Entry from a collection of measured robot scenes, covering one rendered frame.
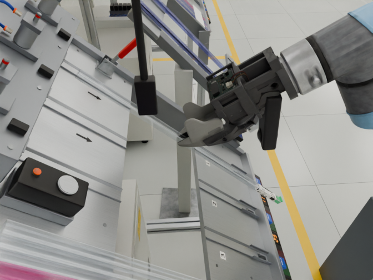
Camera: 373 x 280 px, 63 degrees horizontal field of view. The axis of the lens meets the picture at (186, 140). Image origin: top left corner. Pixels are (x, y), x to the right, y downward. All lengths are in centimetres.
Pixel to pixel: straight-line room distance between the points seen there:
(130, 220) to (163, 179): 89
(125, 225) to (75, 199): 50
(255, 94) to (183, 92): 58
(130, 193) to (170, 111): 30
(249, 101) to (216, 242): 26
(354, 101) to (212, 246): 33
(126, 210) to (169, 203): 76
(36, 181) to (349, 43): 42
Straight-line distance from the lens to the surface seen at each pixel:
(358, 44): 48
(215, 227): 60
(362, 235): 121
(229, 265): 59
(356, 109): 55
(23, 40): 45
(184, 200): 149
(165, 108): 72
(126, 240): 83
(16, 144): 35
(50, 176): 37
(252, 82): 47
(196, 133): 50
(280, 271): 69
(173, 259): 148
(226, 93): 45
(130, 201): 89
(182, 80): 101
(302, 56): 47
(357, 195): 189
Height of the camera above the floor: 135
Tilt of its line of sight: 44 degrees down
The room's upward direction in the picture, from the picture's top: straight up
